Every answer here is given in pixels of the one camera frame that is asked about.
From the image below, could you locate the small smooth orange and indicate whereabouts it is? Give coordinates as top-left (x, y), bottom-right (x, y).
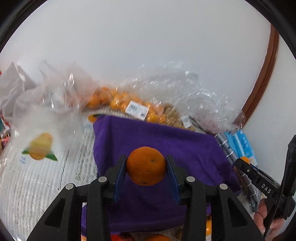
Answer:
top-left (206, 219), bottom-right (212, 236)
top-left (240, 156), bottom-right (250, 164)

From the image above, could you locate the large orange mandarin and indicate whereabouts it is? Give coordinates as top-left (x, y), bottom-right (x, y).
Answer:
top-left (144, 234), bottom-right (171, 241)
top-left (111, 232), bottom-right (135, 241)
top-left (126, 147), bottom-right (167, 186)

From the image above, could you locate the person's right hand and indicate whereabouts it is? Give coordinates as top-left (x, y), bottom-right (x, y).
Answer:
top-left (253, 197), bottom-right (286, 235)

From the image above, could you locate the grey checked folded cloth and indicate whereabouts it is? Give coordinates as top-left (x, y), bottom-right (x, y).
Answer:
top-left (215, 133), bottom-right (262, 214)

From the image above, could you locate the blue tissue pack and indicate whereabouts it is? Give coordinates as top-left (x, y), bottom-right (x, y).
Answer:
top-left (232, 130), bottom-right (257, 166)

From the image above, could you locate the blue paper sheet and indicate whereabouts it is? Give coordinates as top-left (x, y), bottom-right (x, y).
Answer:
top-left (223, 132), bottom-right (237, 152)

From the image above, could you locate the purple towel-lined tray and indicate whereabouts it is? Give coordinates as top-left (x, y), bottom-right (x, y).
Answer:
top-left (93, 116), bottom-right (240, 233)

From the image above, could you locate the red paper shopping bag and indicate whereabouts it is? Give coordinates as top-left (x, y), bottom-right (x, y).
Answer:
top-left (1, 114), bottom-right (11, 131)

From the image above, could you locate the crumpled clear plastic bag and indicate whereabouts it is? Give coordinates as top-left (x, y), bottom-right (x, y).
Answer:
top-left (121, 62), bottom-right (245, 135)

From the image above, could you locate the clear bag of oranges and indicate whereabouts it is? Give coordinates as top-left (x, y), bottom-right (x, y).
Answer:
top-left (86, 87), bottom-right (195, 132)

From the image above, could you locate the white plastic shopping bag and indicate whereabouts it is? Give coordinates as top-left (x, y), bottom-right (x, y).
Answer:
top-left (1, 62), bottom-right (37, 120)

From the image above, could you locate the brown wooden door frame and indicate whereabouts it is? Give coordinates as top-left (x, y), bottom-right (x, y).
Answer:
top-left (234, 25), bottom-right (280, 128)

